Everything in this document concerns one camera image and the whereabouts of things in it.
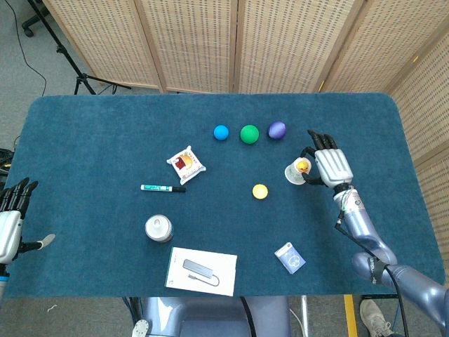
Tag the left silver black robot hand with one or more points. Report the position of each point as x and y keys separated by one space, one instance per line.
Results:
x=8 y=228

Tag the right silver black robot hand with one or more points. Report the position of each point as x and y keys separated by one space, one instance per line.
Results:
x=333 y=163

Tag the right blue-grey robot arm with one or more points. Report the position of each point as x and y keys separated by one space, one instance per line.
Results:
x=363 y=226

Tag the white paper cup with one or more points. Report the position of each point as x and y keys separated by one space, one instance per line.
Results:
x=292 y=174

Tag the purple egg-shaped ball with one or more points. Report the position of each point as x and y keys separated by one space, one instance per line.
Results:
x=277 y=130

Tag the small yellow cup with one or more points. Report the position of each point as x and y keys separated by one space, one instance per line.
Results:
x=260 y=191

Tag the green ball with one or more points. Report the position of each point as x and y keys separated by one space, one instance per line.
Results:
x=249 y=134

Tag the blue tissue pack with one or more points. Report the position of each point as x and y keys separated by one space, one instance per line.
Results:
x=290 y=258

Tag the blue ball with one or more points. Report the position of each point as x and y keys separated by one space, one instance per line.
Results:
x=221 y=133

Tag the dark teal table mat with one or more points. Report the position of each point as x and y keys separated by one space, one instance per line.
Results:
x=105 y=147

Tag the white snack packet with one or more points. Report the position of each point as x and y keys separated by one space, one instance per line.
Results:
x=186 y=165

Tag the clear jar with white lid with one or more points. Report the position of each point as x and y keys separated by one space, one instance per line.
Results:
x=159 y=229

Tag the green white marker pen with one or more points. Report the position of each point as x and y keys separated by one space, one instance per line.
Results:
x=158 y=187

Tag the grey sneaker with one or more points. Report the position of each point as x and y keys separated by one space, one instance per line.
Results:
x=375 y=317

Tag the black tripod stand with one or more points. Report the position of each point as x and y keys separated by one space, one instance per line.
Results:
x=80 y=74

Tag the white USB hub box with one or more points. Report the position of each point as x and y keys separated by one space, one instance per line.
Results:
x=201 y=272

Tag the blue-grey robot torso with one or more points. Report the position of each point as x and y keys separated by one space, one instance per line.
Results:
x=210 y=319

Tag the black office chair base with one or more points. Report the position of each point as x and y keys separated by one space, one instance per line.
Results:
x=31 y=22

